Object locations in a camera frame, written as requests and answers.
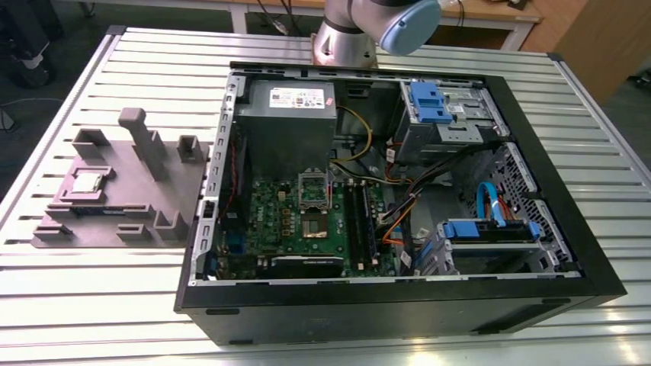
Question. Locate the silver disk bay frame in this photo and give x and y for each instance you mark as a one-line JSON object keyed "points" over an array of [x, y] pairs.
{"points": [[493, 246]]}

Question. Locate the wooden desk white legs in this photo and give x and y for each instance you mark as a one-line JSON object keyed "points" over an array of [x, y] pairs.
{"points": [[508, 14]]}

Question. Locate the black open PC case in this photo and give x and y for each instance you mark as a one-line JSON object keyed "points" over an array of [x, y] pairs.
{"points": [[407, 316]]}

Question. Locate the blue drive bay carrier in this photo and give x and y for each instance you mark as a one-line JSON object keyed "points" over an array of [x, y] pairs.
{"points": [[429, 103]]}

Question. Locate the hard disk in blue carrier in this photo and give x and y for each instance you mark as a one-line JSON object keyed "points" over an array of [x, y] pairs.
{"points": [[460, 230]]}

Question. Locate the black RAM slot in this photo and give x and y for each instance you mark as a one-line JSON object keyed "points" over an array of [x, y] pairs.
{"points": [[351, 221]]}

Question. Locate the silver drive cage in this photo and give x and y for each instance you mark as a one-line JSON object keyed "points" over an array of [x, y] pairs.
{"points": [[421, 141]]}

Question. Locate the silver square CPU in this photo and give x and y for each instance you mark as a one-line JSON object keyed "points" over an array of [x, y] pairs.
{"points": [[88, 183]]}

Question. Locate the grey power supply unit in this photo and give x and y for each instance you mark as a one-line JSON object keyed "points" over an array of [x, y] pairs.
{"points": [[284, 141]]}

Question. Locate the black table corner cap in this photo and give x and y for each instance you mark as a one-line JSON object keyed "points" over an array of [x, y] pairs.
{"points": [[555, 57], [116, 29]]}

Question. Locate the green motherboard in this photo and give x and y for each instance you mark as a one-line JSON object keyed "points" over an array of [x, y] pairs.
{"points": [[275, 228]]}

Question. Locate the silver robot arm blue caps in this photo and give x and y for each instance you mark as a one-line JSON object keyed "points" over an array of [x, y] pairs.
{"points": [[345, 45]]}

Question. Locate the CPU socket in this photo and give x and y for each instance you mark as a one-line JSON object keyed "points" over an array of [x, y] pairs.
{"points": [[315, 227]]}

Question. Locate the RAM stick blue label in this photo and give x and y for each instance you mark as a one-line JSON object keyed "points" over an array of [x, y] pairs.
{"points": [[96, 210]]}

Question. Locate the grey parts rack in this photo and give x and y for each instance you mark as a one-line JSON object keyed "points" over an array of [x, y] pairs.
{"points": [[127, 190]]}

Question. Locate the black graphics card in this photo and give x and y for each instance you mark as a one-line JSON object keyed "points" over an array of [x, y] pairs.
{"points": [[304, 267]]}

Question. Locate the wooden cabinet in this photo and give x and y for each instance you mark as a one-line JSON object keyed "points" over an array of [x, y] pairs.
{"points": [[600, 45]]}

